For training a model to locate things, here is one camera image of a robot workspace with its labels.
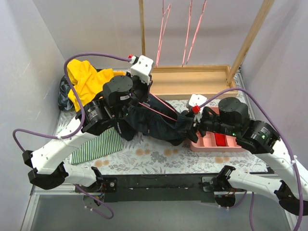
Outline aluminium frame rail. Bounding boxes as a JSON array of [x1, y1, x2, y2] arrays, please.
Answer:
[[22, 187, 297, 231]]

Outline pink hanger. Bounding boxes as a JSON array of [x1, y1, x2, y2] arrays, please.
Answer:
[[184, 0, 207, 65], [155, 0, 171, 67], [181, 0, 193, 67], [139, 94, 178, 123]]

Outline dark navy shorts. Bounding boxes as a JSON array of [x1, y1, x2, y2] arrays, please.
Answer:
[[115, 105, 198, 146]]

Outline pink divided tray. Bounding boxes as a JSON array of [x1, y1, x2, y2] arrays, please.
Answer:
[[190, 107, 243, 152]]

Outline dark patterned garment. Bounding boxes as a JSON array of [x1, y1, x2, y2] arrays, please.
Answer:
[[58, 76, 74, 111]]

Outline yellow shirt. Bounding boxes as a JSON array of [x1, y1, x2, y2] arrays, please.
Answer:
[[67, 59, 126, 106]]

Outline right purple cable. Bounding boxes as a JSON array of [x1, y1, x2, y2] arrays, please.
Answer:
[[198, 88, 304, 231]]

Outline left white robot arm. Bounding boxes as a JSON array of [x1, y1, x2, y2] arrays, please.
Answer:
[[23, 73, 153, 193]]

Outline green white striped cloth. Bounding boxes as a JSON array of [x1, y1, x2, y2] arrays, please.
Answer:
[[69, 128, 123, 165]]

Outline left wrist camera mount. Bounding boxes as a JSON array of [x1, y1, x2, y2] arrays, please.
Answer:
[[129, 55, 154, 86]]

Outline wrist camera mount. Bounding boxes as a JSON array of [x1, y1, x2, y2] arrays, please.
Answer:
[[129, 55, 154, 86], [186, 94, 207, 122]]

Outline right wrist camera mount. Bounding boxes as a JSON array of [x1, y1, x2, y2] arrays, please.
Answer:
[[186, 94, 207, 122]]

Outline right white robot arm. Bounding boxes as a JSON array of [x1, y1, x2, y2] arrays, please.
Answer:
[[197, 97, 308, 216]]

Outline purple cable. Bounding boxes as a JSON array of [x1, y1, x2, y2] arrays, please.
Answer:
[[198, 88, 304, 231], [12, 52, 132, 220]]

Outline wooden hanger rack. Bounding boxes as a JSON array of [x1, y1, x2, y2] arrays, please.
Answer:
[[138, 0, 274, 100]]

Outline red folded cloth middle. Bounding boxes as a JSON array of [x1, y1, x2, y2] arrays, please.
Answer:
[[214, 133, 227, 147]]

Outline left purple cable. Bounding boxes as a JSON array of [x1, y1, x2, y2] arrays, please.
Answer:
[[12, 52, 132, 220]]

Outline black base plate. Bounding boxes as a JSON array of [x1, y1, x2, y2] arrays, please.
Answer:
[[74, 173, 247, 203]]

